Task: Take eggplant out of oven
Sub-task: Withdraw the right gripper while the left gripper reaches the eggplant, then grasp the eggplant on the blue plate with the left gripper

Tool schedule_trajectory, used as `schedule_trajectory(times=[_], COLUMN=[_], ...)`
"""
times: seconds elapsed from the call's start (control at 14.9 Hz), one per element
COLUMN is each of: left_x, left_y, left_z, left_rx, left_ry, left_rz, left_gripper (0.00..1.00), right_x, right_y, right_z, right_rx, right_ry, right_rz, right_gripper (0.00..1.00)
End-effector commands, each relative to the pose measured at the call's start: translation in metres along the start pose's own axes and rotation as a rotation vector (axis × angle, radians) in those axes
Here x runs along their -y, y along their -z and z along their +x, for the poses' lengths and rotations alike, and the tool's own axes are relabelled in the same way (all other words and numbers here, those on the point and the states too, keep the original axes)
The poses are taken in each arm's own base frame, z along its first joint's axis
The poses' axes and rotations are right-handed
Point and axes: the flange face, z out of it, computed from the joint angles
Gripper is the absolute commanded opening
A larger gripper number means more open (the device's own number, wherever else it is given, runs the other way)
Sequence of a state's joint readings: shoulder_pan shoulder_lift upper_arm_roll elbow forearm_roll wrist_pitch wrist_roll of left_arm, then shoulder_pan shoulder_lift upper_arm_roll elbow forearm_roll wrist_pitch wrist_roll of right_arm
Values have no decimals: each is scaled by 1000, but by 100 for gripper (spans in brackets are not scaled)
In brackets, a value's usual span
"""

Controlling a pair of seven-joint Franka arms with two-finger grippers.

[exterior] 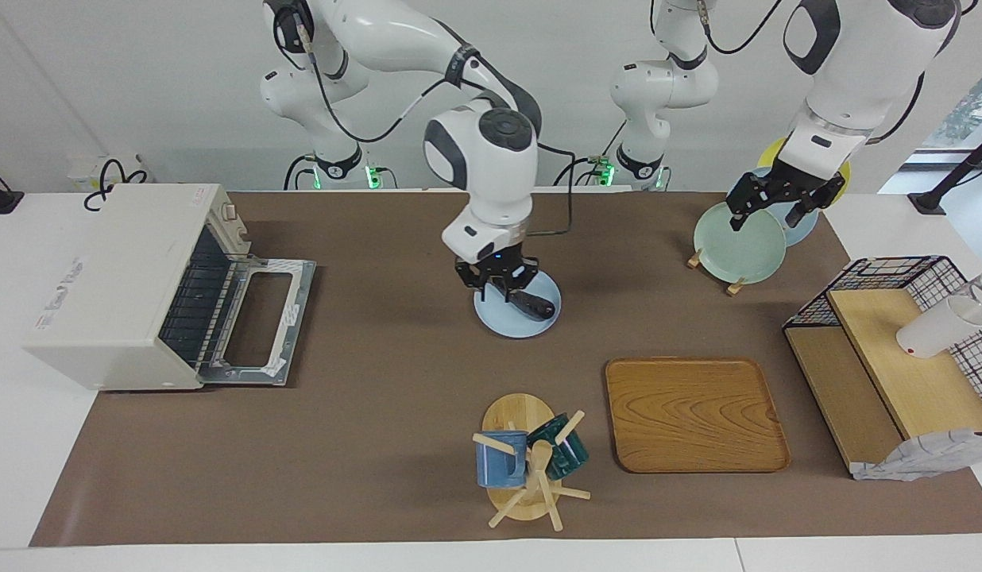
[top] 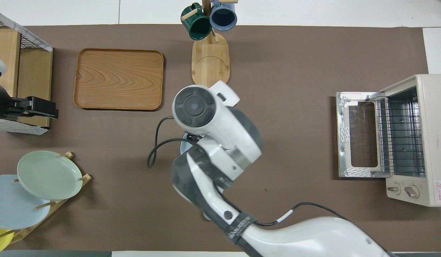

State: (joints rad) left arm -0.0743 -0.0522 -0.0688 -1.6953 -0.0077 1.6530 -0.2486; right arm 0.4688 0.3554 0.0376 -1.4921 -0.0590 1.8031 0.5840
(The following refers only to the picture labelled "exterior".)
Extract wooden shelf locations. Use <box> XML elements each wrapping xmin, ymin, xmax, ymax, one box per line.
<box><xmin>783</xmin><ymin>288</ymin><xmax>982</xmax><ymax>478</ymax></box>

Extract brown table mat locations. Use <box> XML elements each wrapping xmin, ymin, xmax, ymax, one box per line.
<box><xmin>29</xmin><ymin>191</ymin><xmax>982</xmax><ymax>547</ymax></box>

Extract dark green mug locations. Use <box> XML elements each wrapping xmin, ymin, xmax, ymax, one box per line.
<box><xmin>527</xmin><ymin>413</ymin><xmax>590</xmax><ymax>481</ymax></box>

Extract wooden tray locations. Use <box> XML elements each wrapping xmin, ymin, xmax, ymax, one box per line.
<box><xmin>605</xmin><ymin>357</ymin><xmax>792</xmax><ymax>475</ymax></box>

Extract glass oven door with handle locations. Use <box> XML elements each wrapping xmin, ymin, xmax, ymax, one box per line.
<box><xmin>195</xmin><ymin>255</ymin><xmax>318</xmax><ymax>388</ymax></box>

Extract pale green plate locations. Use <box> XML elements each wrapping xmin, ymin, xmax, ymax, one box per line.
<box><xmin>693</xmin><ymin>202</ymin><xmax>788</xmax><ymax>285</ymax></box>

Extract yellow plate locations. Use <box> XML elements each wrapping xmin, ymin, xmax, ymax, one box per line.
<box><xmin>757</xmin><ymin>139</ymin><xmax>852</xmax><ymax>210</ymax></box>

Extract blue mug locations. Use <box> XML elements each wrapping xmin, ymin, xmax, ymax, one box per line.
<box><xmin>475</xmin><ymin>430</ymin><xmax>531</xmax><ymax>489</ymax></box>

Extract wooden plate rack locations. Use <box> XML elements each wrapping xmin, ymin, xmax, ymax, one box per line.
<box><xmin>686</xmin><ymin>248</ymin><xmax>748</xmax><ymax>297</ymax></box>

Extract grey patterned cloth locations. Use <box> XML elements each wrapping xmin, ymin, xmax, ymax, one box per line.
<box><xmin>850</xmin><ymin>427</ymin><xmax>982</xmax><ymax>482</ymax></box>

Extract black looped cable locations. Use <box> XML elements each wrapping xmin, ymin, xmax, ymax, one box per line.
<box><xmin>83</xmin><ymin>158</ymin><xmax>150</xmax><ymax>212</ymax></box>

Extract black stand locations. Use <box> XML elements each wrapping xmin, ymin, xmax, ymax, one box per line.
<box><xmin>908</xmin><ymin>127</ymin><xmax>982</xmax><ymax>216</ymax></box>

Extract white cup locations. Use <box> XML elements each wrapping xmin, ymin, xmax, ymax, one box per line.
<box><xmin>895</xmin><ymin>295</ymin><xmax>982</xmax><ymax>361</ymax></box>

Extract light blue racked plate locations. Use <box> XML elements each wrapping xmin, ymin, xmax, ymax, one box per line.
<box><xmin>757</xmin><ymin>167</ymin><xmax>820</xmax><ymax>248</ymax></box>

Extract wooden mug tree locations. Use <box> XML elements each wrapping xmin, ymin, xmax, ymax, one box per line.
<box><xmin>473</xmin><ymin>392</ymin><xmax>593</xmax><ymax>532</ymax></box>

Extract cream toaster oven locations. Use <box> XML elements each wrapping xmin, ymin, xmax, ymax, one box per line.
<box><xmin>22</xmin><ymin>183</ymin><xmax>318</xmax><ymax>392</ymax></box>

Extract black base cable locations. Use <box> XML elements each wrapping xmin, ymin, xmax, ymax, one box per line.
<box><xmin>554</xmin><ymin>119</ymin><xmax>628</xmax><ymax>188</ymax></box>
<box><xmin>283</xmin><ymin>153</ymin><xmax>318</xmax><ymax>191</ymax></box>

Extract black wire basket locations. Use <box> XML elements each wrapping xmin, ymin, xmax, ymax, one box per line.
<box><xmin>783</xmin><ymin>255</ymin><xmax>982</xmax><ymax>422</ymax></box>

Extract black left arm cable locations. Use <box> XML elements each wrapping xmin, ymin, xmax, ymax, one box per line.
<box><xmin>698</xmin><ymin>0</ymin><xmax>980</xmax><ymax>149</ymax></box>

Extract dark purple eggplant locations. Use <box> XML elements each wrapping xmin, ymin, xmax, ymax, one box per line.
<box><xmin>503</xmin><ymin>288</ymin><xmax>559</xmax><ymax>322</ymax></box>

